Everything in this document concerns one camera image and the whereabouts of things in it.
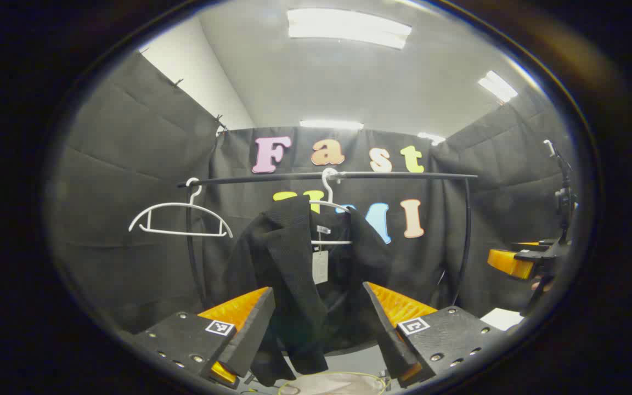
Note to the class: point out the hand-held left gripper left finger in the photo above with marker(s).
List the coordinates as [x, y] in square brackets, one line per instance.
[250, 340]

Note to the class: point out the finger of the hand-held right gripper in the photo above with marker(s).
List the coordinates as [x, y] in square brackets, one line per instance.
[508, 263]
[535, 243]

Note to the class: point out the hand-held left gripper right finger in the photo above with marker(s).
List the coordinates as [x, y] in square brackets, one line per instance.
[390, 334]

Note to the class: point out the beige laundry hamper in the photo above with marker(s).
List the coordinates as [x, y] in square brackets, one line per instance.
[332, 385]

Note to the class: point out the black knit jacket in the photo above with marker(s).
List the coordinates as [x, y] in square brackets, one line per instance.
[288, 263]

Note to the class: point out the white plastic clothes hanger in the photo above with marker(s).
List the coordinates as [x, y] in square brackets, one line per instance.
[329, 195]
[176, 204]

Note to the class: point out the black metal clothes rack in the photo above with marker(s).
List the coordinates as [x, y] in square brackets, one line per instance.
[272, 178]

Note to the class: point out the ceiling light panel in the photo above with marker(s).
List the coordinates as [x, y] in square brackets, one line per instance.
[349, 27]
[498, 86]
[431, 137]
[331, 124]

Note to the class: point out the black backdrop cloth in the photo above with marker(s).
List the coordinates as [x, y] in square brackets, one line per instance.
[129, 164]

